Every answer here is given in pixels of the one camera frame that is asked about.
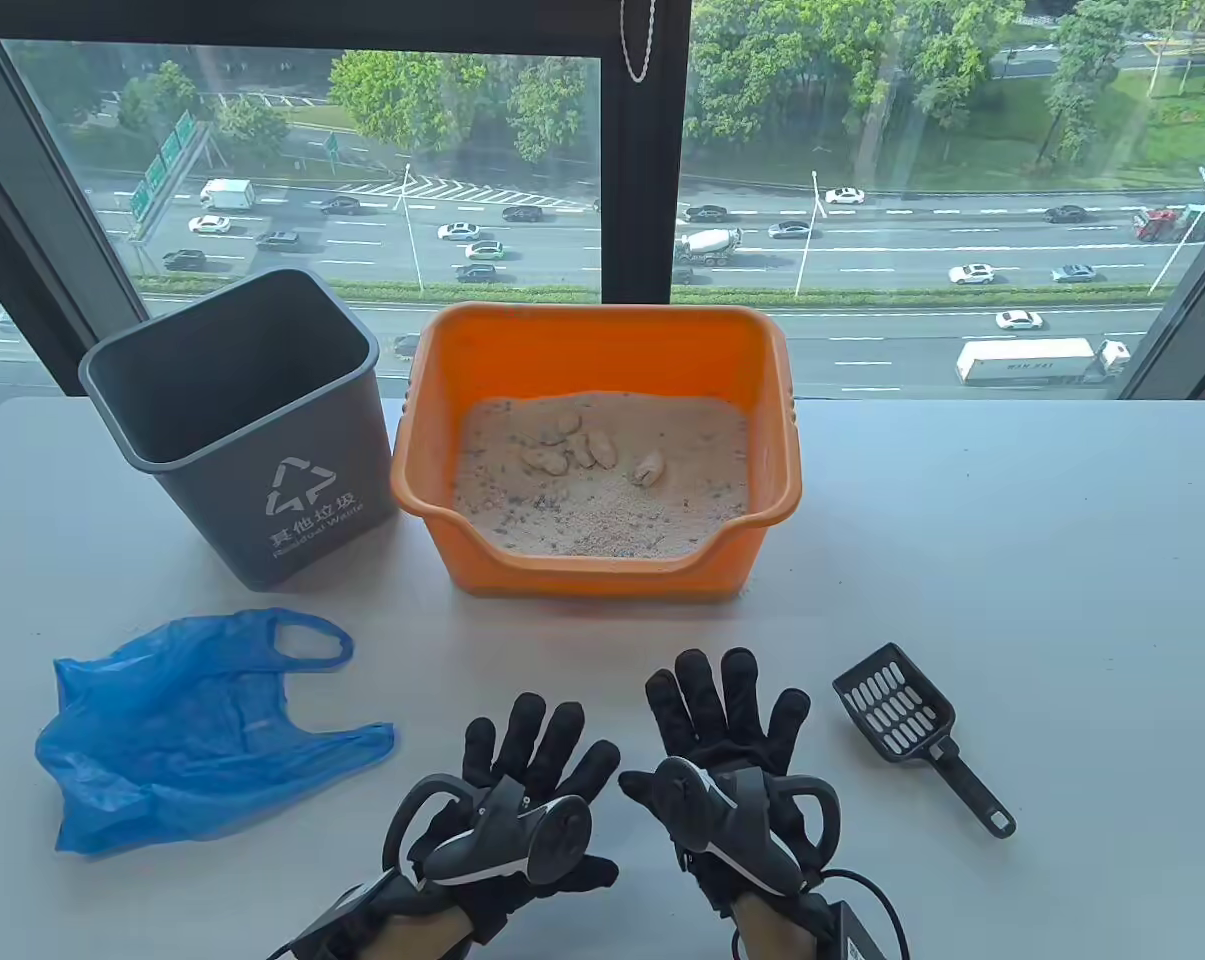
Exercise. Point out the person's left hand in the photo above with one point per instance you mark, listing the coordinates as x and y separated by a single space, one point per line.
537 750

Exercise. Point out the person's right hand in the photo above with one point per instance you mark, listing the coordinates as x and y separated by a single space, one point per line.
707 715

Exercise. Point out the black litter scoop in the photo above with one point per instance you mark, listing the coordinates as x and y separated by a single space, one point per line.
897 705

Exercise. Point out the sandy cat litter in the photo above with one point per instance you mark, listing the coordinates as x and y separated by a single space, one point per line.
602 515

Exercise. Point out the pale cat litter clump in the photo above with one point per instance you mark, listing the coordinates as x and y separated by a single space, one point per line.
649 467
606 450
544 460
583 452
560 424

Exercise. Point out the blue plastic bag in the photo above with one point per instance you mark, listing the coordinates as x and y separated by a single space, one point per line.
192 730

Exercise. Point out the orange plastic litter box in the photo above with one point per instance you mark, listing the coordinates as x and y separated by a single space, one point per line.
582 350

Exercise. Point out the black and white controller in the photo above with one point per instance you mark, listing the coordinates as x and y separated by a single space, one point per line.
737 815
507 835

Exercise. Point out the grey trash bin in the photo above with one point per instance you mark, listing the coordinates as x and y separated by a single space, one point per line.
262 470

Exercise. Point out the green road sign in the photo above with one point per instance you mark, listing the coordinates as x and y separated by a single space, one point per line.
162 165

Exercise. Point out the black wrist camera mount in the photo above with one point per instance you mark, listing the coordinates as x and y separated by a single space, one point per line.
867 932
347 918

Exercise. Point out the street lamp post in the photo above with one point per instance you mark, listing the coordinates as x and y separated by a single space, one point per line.
411 225
807 235
1187 232

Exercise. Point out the black window frame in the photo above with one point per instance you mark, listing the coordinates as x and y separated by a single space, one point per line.
644 200

